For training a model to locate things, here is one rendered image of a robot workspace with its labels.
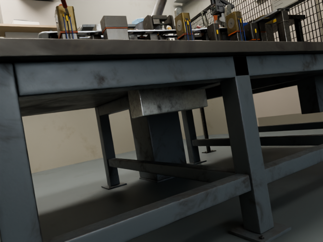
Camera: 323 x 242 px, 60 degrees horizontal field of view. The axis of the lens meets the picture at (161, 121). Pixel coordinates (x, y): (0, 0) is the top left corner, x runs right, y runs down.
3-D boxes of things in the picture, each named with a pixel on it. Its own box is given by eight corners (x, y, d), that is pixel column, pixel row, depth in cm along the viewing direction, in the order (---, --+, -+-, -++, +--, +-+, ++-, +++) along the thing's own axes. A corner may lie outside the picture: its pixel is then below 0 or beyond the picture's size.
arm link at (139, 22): (130, 37, 235) (128, 21, 235) (143, 38, 244) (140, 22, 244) (138, 32, 226) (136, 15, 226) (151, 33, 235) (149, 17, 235)
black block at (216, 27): (223, 70, 164) (215, 21, 164) (213, 74, 173) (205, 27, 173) (230, 70, 166) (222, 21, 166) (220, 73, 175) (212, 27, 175)
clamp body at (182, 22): (193, 73, 153) (182, 10, 153) (182, 77, 164) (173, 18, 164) (203, 72, 156) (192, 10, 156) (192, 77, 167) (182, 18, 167)
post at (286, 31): (289, 59, 163) (281, 10, 163) (282, 61, 168) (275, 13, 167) (295, 58, 165) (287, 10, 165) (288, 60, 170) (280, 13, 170)
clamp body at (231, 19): (246, 67, 165) (236, 9, 165) (232, 72, 176) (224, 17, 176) (254, 66, 168) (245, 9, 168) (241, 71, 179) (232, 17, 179)
